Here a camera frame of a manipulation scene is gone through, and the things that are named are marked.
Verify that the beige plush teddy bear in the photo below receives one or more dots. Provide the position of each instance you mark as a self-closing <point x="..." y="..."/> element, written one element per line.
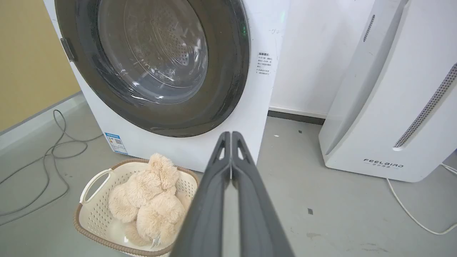
<point x="153" y="203"/>

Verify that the white front-load washing machine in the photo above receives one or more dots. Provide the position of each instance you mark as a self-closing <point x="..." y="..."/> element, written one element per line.
<point x="257" y="107"/>

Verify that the blue energy label sticker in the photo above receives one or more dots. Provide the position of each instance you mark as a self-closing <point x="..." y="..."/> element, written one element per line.
<point x="116" y="143"/>

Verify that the cream perforated laundry basket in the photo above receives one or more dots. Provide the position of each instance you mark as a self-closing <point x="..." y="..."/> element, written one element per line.
<point x="94" y="214"/>

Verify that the white air purifier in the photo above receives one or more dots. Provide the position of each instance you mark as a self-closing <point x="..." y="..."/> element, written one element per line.
<point x="385" y="107"/>

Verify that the round dark washing machine door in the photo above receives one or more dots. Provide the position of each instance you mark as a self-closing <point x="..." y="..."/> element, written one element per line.
<point x="228" y="71"/>

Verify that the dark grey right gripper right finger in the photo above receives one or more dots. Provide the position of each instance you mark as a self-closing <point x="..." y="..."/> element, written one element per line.
<point x="259" y="217"/>

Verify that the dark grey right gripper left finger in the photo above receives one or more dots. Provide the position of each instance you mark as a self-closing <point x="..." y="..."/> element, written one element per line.
<point x="205" y="214"/>

